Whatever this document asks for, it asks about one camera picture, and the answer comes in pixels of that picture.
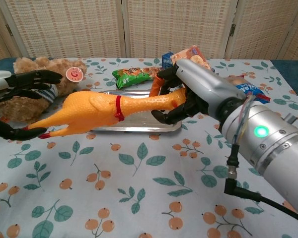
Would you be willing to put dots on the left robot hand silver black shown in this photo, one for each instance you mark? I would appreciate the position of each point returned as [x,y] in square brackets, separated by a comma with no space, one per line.
[27,79]

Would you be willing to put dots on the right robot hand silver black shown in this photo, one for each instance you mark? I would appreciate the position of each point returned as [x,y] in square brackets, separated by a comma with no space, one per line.
[208,84]

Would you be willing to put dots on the yellow rubber chicken toy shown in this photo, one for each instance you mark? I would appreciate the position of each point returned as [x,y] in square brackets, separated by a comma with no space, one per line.
[89,109]

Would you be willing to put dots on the rectangular stainless steel tray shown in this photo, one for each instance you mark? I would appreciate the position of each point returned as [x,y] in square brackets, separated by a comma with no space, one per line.
[141,122]

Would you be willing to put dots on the floral fruit print tablecloth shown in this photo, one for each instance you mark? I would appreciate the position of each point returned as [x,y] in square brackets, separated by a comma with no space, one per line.
[139,210]

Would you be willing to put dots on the brown teddy bear plush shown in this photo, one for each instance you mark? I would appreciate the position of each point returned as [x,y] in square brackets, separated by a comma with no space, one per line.
[22,109]

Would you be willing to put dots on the orange biscuit box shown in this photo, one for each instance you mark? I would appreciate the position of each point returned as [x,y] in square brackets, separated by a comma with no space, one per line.
[193,55]

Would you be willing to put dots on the blue snack bag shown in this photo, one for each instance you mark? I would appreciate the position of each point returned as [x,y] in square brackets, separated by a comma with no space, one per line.
[250,89]

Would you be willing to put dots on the small blue carton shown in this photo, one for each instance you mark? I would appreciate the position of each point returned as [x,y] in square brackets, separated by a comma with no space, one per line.
[167,62]

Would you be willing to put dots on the beige woven folding screen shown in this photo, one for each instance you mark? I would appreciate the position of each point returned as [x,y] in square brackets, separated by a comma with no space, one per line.
[64,29]

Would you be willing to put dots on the green snack bag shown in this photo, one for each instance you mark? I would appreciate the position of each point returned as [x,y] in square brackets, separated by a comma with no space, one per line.
[129,78]

